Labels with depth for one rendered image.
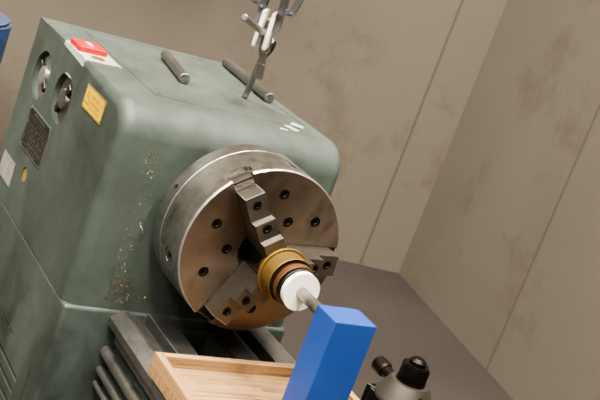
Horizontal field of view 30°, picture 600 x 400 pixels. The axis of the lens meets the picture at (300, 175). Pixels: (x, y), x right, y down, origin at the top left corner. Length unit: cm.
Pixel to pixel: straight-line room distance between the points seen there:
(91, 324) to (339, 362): 55
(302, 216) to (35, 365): 58
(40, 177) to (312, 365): 79
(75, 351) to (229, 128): 50
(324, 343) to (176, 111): 55
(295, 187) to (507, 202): 336
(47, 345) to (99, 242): 22
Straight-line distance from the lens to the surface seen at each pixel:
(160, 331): 209
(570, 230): 485
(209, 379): 192
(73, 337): 211
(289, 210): 197
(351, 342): 174
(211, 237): 193
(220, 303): 195
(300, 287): 186
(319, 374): 174
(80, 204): 207
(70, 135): 217
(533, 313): 494
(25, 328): 224
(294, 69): 540
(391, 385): 148
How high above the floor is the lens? 169
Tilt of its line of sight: 13 degrees down
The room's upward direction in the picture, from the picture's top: 20 degrees clockwise
